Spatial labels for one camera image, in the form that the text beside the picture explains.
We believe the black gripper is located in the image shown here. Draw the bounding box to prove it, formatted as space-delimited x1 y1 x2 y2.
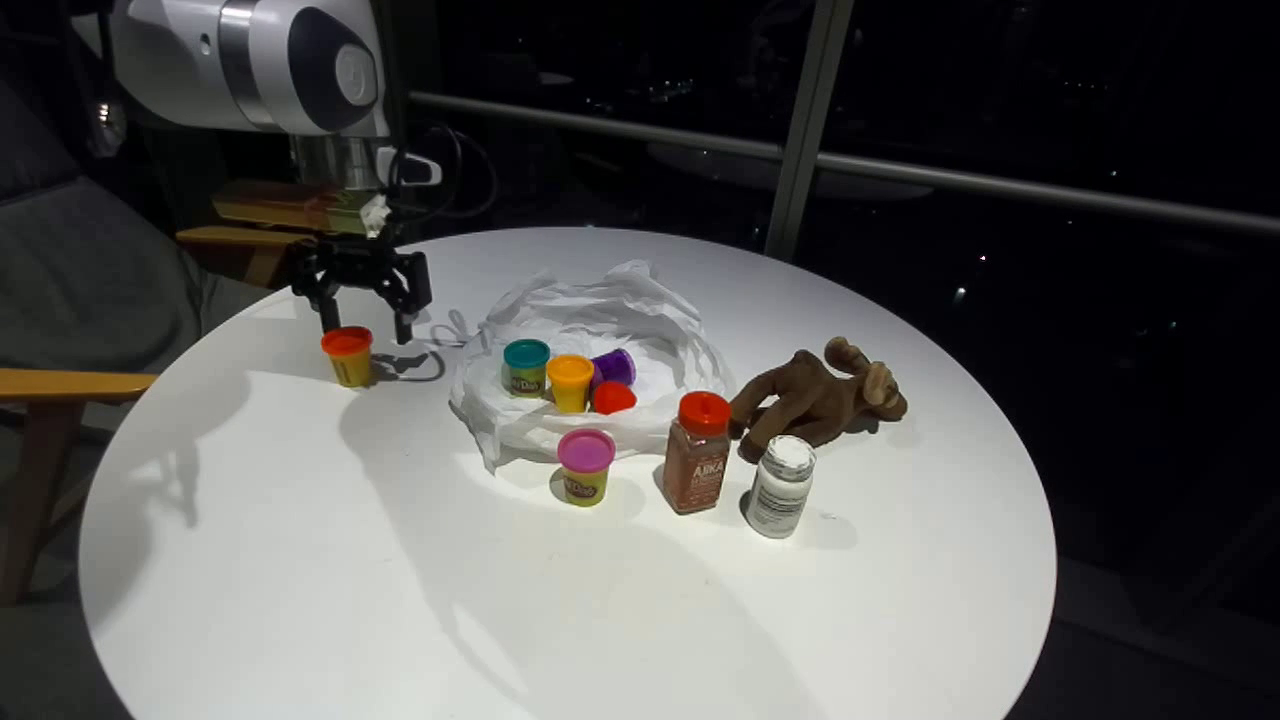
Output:
289 231 436 347

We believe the orange lid dough tub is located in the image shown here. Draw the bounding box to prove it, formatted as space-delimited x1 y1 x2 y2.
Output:
317 323 380 392

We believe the magenta lid dough tub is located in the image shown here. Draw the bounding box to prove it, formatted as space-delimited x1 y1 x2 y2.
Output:
551 430 619 514

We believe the red lid spice jar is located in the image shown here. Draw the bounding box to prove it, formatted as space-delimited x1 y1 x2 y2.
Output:
660 388 742 520

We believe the white pill bottle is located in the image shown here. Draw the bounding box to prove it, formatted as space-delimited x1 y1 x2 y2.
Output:
742 431 820 546

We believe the brown plush monkey toy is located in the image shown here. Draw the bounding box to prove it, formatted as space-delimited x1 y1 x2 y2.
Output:
728 332 911 469

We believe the teal lid dough tub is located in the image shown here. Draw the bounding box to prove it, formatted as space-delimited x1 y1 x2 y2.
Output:
499 338 557 399

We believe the yellow lid dough tub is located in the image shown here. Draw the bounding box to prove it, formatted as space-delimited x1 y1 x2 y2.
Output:
544 351 601 416

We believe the purple plastic tub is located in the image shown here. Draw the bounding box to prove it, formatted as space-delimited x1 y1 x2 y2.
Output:
588 346 640 392

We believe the white plastic bag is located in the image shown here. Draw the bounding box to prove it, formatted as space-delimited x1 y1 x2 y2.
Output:
370 255 737 478

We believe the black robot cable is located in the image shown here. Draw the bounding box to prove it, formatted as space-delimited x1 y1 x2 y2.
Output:
384 123 505 231

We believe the grey window post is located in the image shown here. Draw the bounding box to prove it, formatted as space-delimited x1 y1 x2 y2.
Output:
759 0 856 265

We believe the grey horizontal window rail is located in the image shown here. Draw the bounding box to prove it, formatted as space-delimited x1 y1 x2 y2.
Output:
404 90 1280 242

